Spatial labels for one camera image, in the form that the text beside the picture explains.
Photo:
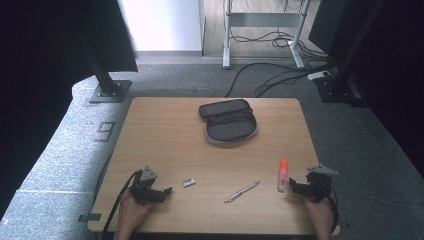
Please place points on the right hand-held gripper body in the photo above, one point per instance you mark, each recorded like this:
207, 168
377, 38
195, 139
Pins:
320, 186

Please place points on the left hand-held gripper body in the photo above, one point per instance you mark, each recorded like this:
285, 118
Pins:
143, 191

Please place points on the orange highlighter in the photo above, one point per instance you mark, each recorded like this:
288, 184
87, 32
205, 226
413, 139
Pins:
283, 175

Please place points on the silver pen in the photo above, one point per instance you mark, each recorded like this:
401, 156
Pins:
241, 191

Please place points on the black pencil case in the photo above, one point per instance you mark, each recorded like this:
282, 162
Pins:
230, 125

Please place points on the person's left hand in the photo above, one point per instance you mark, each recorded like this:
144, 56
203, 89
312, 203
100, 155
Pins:
130, 215

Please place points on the person's right hand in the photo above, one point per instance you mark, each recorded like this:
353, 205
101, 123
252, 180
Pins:
321, 215

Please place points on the small silver clip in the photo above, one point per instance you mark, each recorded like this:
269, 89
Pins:
189, 182

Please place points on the grey tape strip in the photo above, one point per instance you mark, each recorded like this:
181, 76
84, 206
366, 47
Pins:
89, 217

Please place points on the white power strip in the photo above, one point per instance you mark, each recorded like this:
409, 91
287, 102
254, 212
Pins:
318, 75

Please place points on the black curtain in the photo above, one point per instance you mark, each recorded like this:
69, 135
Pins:
40, 66
396, 66

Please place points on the white panel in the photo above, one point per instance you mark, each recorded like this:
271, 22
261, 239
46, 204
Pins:
163, 25

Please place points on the black stand with base plate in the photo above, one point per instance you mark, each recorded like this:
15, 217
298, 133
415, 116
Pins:
338, 86
106, 85

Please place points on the white metal desk frame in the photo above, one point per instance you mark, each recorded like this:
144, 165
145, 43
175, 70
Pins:
263, 19

